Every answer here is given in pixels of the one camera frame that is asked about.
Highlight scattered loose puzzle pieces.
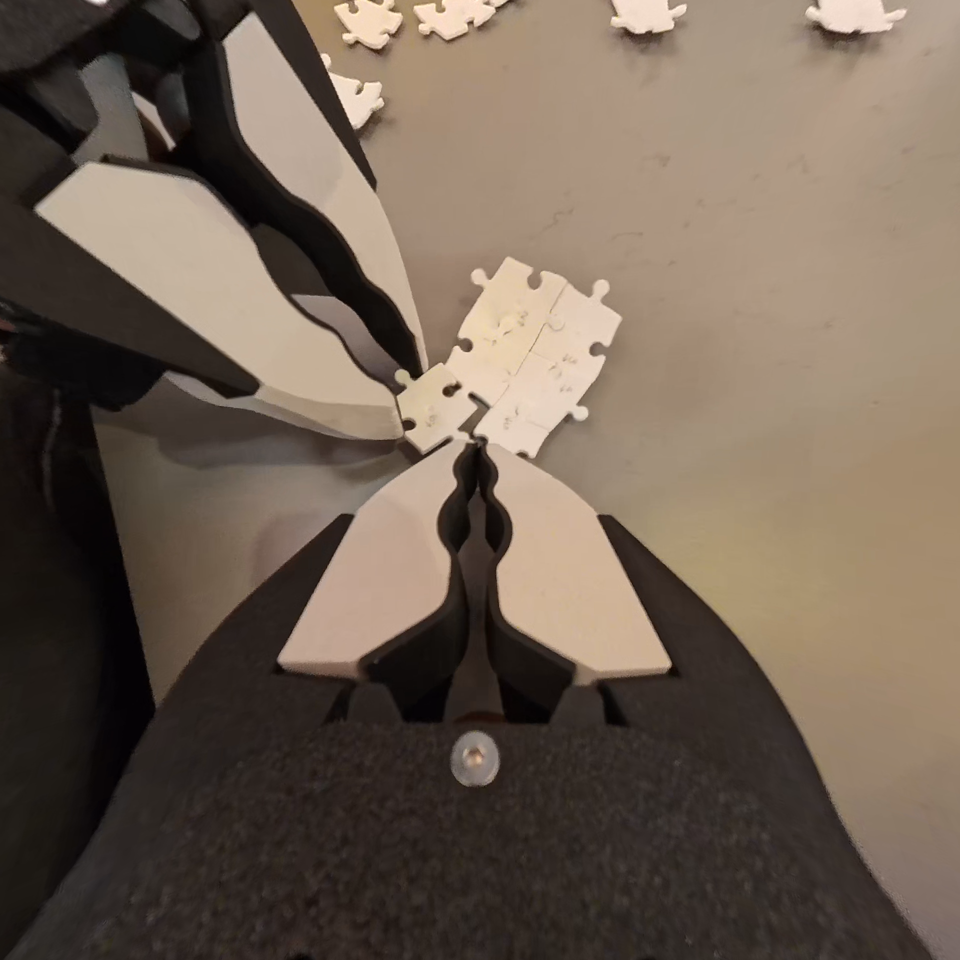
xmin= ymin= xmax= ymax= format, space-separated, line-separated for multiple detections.
xmin=318 ymin=0 xmax=910 ymax=144

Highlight joined white puzzle section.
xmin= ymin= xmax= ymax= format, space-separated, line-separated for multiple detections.
xmin=447 ymin=256 xmax=624 ymax=459

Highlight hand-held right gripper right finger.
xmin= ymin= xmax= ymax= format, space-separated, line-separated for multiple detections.
xmin=477 ymin=442 xmax=674 ymax=723

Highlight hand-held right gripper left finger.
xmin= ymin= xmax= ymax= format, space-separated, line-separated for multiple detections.
xmin=276 ymin=442 xmax=481 ymax=723

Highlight single white puzzle piece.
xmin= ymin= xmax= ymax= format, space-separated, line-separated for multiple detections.
xmin=393 ymin=363 xmax=481 ymax=456

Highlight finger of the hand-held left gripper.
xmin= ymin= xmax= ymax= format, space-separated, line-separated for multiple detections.
xmin=182 ymin=6 xmax=424 ymax=378
xmin=33 ymin=157 xmax=408 ymax=442

